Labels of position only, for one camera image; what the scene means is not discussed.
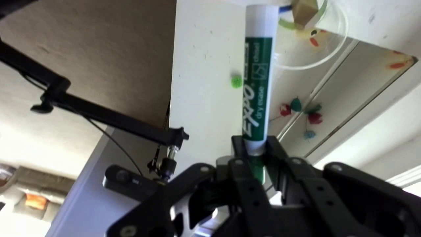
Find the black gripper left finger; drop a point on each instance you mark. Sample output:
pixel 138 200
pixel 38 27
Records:
pixel 221 200

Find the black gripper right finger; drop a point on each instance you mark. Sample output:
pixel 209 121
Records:
pixel 344 200

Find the green white Expo marker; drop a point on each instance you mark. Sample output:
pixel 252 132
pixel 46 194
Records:
pixel 259 41

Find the clear plastic cup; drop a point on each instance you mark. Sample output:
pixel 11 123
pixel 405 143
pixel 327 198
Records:
pixel 303 48

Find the black depth camera bar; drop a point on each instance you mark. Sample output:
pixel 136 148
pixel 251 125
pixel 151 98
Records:
pixel 127 183

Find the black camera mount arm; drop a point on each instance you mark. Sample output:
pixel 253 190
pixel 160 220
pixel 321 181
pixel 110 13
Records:
pixel 56 95

